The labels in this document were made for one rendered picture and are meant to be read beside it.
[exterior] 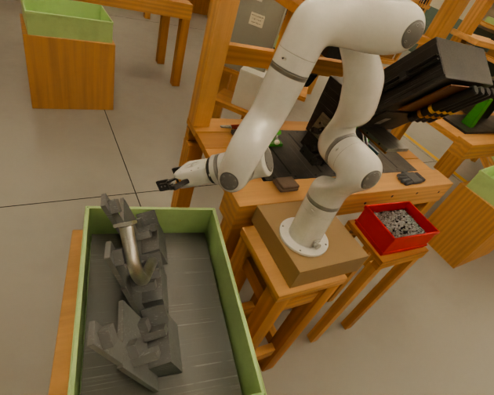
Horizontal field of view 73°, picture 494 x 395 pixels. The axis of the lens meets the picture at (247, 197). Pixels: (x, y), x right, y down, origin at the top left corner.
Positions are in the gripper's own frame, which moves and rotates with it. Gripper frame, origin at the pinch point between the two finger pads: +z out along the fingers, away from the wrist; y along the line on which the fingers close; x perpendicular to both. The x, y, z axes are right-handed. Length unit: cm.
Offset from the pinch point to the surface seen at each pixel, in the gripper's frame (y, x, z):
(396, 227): -66, 66, -58
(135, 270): 31.0, 9.0, -5.5
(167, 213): -5.8, 14.0, 10.9
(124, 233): 28.6, 0.8, -5.2
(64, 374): 42, 31, 21
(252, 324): -9, 68, -2
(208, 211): -14.0, 19.2, 0.5
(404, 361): -76, 172, -51
